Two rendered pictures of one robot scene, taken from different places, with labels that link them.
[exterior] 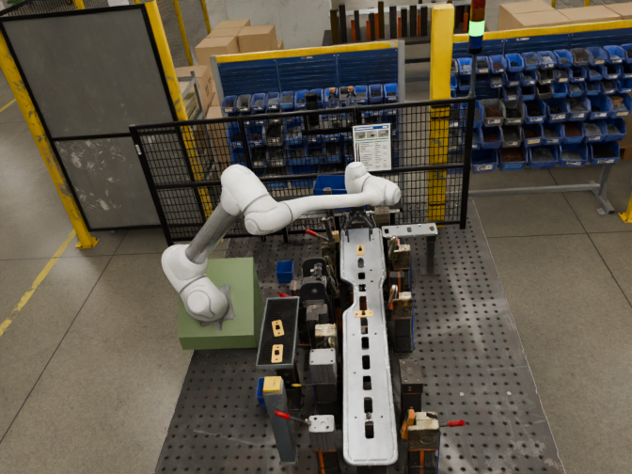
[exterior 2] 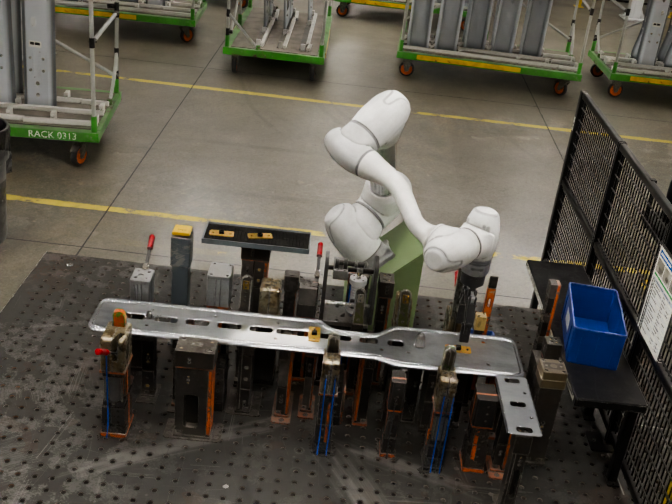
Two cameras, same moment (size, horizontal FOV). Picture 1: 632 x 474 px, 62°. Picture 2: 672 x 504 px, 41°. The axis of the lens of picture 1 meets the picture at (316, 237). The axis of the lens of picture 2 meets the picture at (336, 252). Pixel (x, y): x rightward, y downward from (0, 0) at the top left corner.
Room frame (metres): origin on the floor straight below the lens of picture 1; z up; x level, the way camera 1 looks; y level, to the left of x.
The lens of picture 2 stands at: (1.40, -2.57, 2.54)
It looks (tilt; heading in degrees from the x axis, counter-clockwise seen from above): 27 degrees down; 82
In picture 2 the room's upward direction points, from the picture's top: 7 degrees clockwise
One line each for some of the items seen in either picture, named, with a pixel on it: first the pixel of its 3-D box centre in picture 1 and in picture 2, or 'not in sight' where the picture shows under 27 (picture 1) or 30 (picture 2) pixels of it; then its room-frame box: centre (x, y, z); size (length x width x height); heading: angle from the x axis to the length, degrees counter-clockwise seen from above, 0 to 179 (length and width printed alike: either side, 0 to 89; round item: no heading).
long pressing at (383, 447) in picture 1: (365, 317); (307, 336); (1.67, -0.17, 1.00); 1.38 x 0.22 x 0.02; 174
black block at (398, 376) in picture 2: (397, 296); (393, 415); (1.94, -0.37, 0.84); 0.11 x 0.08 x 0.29; 84
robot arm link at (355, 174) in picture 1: (357, 179); (479, 233); (2.14, -0.23, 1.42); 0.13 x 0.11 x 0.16; 43
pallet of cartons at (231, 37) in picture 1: (247, 73); not in sight; (6.73, 0.60, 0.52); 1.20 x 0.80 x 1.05; 169
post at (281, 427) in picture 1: (281, 423); (180, 288); (1.24, 0.22, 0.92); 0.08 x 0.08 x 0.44; 84
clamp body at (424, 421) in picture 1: (421, 450); (117, 380); (1.08, -0.29, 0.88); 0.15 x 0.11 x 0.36; 84
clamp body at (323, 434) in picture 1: (325, 452); (142, 320); (1.12, 0.06, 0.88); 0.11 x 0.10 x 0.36; 84
